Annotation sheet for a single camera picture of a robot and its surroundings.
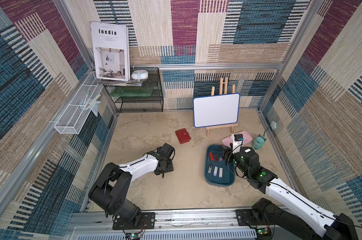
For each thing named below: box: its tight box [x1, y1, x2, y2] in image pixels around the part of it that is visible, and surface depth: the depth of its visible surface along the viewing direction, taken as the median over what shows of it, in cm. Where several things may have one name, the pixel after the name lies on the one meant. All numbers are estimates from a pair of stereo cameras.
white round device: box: [131, 69, 149, 80], surface depth 89 cm
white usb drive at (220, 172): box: [218, 167, 223, 178], surface depth 91 cm
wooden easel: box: [205, 77, 239, 137], surface depth 93 cm
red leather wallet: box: [175, 128, 191, 144], surface depth 107 cm
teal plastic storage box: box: [204, 144, 235, 187], surface depth 91 cm
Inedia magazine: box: [90, 21, 131, 82], surface depth 79 cm
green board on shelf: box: [109, 86, 153, 97], surface depth 101 cm
